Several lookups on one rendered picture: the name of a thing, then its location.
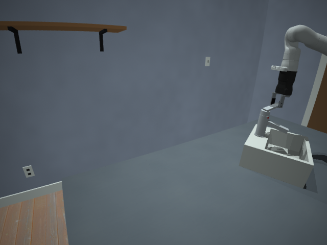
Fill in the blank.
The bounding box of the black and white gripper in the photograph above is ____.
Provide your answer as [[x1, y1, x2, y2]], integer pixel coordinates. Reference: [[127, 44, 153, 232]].
[[270, 60, 299, 108]]

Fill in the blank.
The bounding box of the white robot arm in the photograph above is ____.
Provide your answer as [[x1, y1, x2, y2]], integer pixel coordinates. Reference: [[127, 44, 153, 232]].
[[283, 25, 327, 61]]

